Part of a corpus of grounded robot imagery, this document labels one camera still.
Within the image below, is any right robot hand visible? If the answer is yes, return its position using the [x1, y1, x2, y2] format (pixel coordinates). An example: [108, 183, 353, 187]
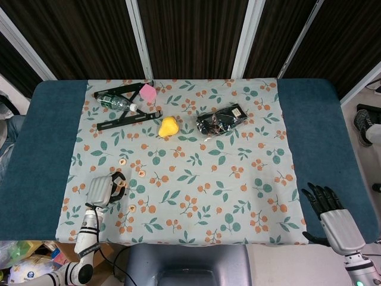
[301, 182, 366, 256]

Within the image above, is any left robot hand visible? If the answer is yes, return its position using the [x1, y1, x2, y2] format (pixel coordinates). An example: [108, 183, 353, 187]
[86, 171, 128, 208]

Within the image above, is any brown cardboard box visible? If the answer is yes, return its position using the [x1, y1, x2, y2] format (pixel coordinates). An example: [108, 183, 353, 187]
[53, 241, 115, 269]

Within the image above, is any teal table cover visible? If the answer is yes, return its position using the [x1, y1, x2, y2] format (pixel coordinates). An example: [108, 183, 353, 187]
[0, 77, 381, 244]

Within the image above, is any clear plastic water bottle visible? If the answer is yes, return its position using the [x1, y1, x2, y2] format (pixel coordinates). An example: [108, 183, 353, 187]
[96, 92, 139, 113]

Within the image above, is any yellow toy pear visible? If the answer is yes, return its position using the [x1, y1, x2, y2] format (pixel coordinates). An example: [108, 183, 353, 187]
[157, 116, 180, 138]

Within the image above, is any floral printed tablecloth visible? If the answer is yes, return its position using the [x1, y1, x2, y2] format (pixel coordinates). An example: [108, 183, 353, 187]
[55, 77, 309, 247]

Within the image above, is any white trouser leg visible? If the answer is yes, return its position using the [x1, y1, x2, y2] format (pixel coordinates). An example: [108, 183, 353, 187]
[366, 123, 381, 144]

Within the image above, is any dark knit sneaker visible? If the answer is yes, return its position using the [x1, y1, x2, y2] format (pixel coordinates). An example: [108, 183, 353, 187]
[353, 108, 374, 147]

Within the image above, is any person in blue jeans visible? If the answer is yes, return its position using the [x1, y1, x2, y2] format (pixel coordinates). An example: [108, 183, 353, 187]
[0, 114, 26, 179]

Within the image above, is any green plastic bag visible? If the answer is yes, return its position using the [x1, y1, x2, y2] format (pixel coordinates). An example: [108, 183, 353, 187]
[0, 240, 42, 269]

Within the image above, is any pink cube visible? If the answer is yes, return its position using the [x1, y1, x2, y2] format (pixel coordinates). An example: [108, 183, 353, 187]
[139, 83, 158, 104]

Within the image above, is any grey robot torso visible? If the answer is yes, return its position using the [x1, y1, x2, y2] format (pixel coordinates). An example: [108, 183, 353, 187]
[124, 243, 251, 286]

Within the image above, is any black floor stand base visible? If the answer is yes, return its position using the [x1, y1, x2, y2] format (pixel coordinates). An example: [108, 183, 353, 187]
[356, 103, 381, 117]

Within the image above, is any black item in plastic bag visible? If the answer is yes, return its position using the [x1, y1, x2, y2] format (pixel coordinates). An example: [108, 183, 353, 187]
[195, 102, 249, 138]

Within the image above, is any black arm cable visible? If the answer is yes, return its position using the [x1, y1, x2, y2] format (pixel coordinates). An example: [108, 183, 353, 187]
[85, 202, 130, 284]

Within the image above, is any black floor cable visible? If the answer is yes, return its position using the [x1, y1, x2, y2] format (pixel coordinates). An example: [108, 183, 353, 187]
[114, 246, 129, 269]

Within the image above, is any black metal bracket frame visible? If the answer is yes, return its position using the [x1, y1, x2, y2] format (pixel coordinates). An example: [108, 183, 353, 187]
[93, 80, 164, 131]

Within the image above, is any white partition post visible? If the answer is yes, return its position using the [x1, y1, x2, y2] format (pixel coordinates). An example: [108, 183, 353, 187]
[124, 0, 154, 80]
[341, 62, 381, 107]
[231, 0, 266, 79]
[0, 8, 57, 81]
[276, 0, 324, 79]

